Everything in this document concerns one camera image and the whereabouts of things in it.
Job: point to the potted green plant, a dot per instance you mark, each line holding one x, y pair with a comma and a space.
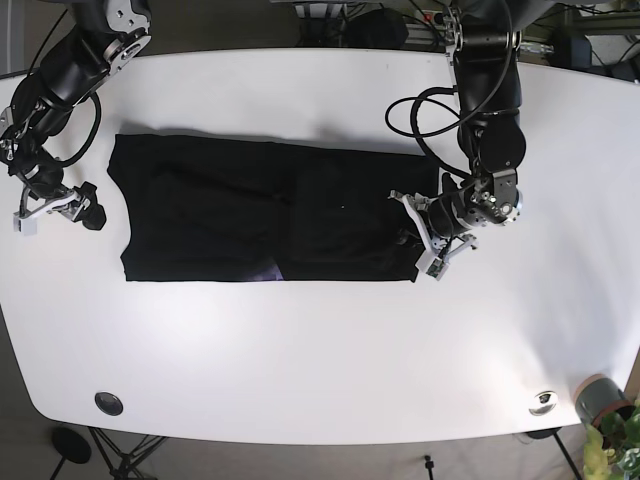
611, 419

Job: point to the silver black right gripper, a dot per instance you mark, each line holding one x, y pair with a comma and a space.
42, 176

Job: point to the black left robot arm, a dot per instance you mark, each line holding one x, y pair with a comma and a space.
479, 153

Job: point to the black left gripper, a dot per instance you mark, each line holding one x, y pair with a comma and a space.
476, 201

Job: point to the black table grommet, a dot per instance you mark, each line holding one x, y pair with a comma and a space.
108, 403

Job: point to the black T-shirt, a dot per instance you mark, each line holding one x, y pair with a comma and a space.
222, 210

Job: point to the black tripod stand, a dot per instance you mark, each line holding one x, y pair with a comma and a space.
74, 448

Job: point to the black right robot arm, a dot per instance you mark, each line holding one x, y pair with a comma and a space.
105, 37

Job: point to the silver table grommet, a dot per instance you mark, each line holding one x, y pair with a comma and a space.
543, 403

